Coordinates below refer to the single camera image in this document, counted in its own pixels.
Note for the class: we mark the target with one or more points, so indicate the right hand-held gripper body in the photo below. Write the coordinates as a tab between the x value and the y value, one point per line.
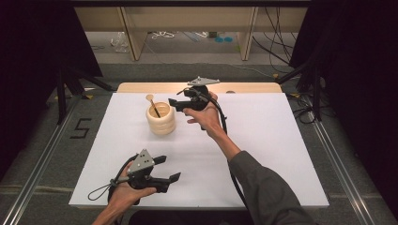
198	100

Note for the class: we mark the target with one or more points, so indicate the person's left hand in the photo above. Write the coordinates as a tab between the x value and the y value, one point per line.
125	197

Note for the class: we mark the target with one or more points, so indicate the green box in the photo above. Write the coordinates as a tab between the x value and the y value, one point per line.
213	34

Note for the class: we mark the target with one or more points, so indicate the wooden shelf unit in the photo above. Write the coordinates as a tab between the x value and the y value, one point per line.
187	18

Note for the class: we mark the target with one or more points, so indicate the person's right hand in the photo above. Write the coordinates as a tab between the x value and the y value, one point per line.
209	120

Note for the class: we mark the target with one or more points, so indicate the aluminium floor rail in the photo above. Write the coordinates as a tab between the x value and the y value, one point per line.
341	175
40	168

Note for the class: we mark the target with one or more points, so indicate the cream ringed brush holder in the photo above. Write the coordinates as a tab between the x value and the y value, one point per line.
161	123

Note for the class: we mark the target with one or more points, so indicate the clear plastic bag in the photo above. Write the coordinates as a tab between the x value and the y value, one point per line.
120	42

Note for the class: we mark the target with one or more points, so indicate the blue disc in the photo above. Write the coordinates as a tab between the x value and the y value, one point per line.
228	39
219	39

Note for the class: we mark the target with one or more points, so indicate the black curtain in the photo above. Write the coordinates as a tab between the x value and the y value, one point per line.
37	47
359	78

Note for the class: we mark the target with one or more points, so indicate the black tripod stand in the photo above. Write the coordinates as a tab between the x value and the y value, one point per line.
61	100
316	93

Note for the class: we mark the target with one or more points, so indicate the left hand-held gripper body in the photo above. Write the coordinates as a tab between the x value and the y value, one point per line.
142	164

